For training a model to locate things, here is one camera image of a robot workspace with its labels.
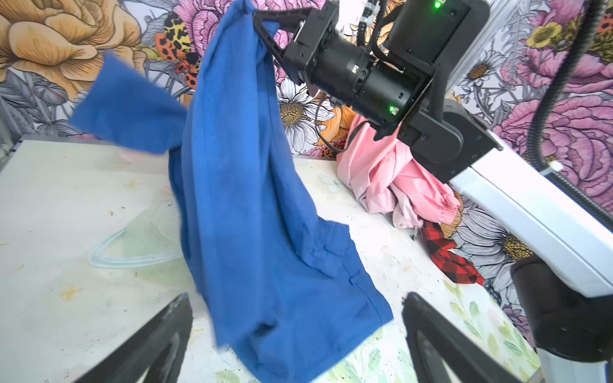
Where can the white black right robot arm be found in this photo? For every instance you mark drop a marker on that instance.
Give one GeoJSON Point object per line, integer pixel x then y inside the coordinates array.
{"type": "Point", "coordinates": [566, 286]}

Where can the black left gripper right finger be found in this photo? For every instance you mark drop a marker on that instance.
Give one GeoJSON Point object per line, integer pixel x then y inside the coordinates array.
{"type": "Point", "coordinates": [438, 348]}

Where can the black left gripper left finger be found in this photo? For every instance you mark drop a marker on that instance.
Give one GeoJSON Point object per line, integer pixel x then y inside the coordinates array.
{"type": "Point", "coordinates": [155, 353]}

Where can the red black plaid cloth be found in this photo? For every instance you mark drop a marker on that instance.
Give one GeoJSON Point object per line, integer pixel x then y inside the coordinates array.
{"type": "Point", "coordinates": [440, 251]}

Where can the pink cloth garment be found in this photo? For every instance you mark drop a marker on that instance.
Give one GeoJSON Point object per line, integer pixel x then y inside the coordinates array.
{"type": "Point", "coordinates": [386, 179]}

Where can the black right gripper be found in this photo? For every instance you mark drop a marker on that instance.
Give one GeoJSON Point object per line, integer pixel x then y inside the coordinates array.
{"type": "Point", "coordinates": [382, 87]}

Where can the blue cloth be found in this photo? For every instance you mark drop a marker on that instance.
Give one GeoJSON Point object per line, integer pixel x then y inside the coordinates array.
{"type": "Point", "coordinates": [285, 288]}

